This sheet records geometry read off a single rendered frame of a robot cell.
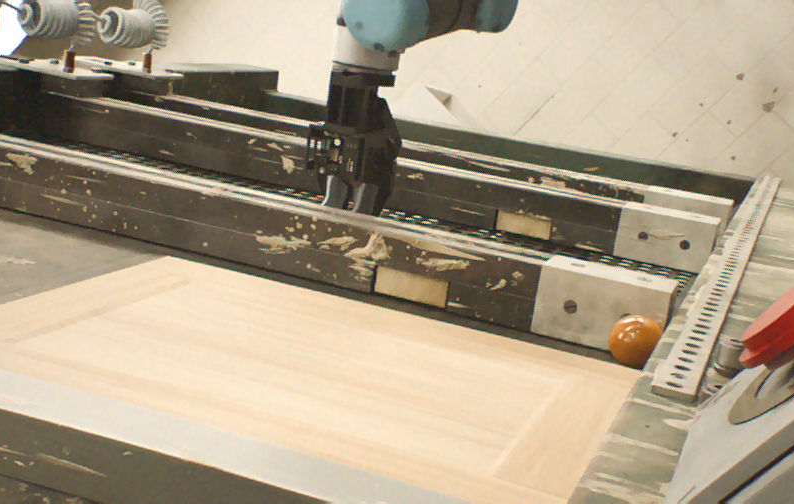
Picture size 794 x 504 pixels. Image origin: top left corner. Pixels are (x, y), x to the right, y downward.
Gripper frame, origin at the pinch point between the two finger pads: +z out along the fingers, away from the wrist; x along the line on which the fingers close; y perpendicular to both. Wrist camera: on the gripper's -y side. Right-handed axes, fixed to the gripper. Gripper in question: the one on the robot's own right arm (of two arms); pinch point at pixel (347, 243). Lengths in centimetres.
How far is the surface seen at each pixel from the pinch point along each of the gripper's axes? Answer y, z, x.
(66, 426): 67, -2, 10
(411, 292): 11.1, 1.0, 12.1
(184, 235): 11.4, 0.4, -14.6
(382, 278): 11.1, 0.2, 8.7
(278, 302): 27.1, 0.5, 4.5
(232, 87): -105, -4, -72
